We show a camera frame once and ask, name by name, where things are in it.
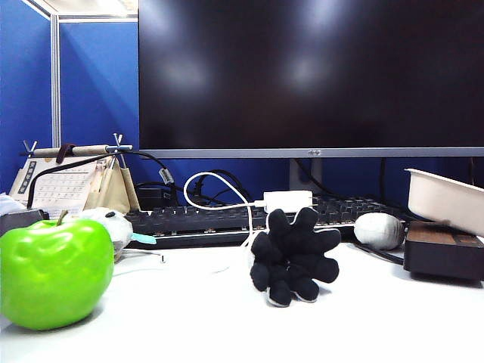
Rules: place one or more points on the dark tissue box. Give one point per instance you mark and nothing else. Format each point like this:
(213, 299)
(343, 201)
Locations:
(19, 221)

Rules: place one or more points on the grey black plush octopus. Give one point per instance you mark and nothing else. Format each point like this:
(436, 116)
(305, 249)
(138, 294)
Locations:
(295, 246)

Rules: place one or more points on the white plastic tray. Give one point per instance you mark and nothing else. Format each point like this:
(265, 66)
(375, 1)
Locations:
(438, 200)

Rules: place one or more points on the teal fabric tag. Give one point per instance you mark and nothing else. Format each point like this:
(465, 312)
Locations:
(143, 238)

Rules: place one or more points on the white plush toy black eye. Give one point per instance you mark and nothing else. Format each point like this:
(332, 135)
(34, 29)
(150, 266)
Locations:
(117, 227)

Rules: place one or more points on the wooden rod metal-leg stand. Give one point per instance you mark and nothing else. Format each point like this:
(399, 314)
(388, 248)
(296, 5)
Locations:
(90, 149)

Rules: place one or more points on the black power strip wooden face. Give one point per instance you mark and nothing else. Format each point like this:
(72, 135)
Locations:
(438, 257)

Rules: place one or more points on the paper desk calendar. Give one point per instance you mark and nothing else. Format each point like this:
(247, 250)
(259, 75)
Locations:
(60, 189)

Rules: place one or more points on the white tissue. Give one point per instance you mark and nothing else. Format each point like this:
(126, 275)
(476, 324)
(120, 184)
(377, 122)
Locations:
(9, 204)

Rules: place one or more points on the aluminium partition frame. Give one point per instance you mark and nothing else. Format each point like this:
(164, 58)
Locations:
(55, 75)

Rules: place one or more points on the shiny green toy apple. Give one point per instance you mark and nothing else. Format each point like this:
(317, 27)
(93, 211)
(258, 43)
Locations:
(53, 272)

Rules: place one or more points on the black mechanical keyboard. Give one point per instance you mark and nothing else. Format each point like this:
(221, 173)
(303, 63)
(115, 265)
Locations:
(196, 223)

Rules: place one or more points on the white charger adapter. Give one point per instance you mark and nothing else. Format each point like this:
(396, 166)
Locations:
(283, 200)

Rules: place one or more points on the silver monitor stand column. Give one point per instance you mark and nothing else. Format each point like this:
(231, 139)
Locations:
(315, 172)

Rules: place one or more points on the black AOC monitor silver bezel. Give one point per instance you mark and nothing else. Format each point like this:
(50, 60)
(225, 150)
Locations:
(302, 75)

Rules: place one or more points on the black power brick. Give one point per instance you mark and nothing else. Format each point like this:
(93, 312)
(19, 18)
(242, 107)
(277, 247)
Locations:
(151, 196)

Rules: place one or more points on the grey-white plush ball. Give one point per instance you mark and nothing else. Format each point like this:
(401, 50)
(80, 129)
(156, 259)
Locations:
(378, 230)

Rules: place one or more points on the beige canvas pouch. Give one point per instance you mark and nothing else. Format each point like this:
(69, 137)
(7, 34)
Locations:
(113, 193)

